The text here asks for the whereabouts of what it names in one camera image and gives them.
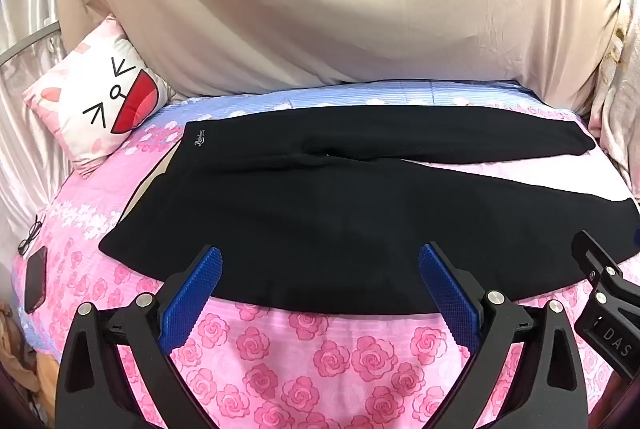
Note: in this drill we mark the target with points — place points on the black pants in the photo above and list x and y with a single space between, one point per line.
325 209

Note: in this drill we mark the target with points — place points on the pale patterned cloth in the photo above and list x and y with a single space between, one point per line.
617 74

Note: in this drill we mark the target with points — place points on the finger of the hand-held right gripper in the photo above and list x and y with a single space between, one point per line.
595 259

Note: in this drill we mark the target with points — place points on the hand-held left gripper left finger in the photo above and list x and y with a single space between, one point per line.
197 294

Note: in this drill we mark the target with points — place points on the pink floral bed sheet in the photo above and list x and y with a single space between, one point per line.
310 359

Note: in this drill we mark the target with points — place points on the black smartphone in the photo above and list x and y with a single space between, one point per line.
35 279

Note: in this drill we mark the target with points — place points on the grey metal rail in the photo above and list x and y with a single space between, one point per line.
25 45

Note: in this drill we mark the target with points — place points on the black eyeglasses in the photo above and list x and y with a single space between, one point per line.
31 233

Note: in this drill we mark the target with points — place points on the cartoon face pillow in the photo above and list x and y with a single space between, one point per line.
95 94

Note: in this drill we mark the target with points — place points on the orange brown cloth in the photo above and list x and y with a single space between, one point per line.
22 354

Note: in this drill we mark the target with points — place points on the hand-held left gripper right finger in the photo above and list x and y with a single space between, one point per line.
445 294

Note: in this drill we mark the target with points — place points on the white satin curtain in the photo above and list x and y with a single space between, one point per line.
25 59

